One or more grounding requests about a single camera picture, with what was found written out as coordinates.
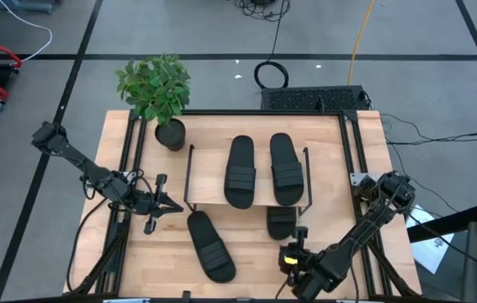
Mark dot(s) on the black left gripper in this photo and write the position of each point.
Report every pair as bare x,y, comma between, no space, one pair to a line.
154,206

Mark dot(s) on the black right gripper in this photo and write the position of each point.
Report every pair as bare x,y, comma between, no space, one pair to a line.
301,237

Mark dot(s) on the black rubber slide sandal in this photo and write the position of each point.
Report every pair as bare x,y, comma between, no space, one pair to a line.
281,225
240,177
287,172
210,248

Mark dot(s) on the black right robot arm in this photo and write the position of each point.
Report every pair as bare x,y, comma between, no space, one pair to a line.
360,234

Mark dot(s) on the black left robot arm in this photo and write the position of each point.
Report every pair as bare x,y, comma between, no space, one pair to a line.
82,164

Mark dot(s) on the black plant pot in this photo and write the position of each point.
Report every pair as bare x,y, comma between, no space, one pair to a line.
171,135

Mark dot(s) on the green leafy plant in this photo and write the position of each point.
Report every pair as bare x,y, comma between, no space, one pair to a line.
154,86

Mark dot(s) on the white paper sheet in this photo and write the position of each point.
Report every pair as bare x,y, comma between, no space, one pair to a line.
429,248

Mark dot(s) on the black computer case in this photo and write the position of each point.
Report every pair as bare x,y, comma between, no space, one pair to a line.
311,99

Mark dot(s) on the black bar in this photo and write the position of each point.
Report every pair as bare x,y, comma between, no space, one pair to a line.
452,221

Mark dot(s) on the grey stand base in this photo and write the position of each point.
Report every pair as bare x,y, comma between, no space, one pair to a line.
23,4

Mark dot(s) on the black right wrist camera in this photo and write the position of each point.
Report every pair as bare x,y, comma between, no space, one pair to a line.
288,269

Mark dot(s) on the wooden shelf with black frame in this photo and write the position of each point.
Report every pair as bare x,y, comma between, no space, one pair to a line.
206,177

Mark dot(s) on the black metal table frame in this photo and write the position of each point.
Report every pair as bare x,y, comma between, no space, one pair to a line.
263,112

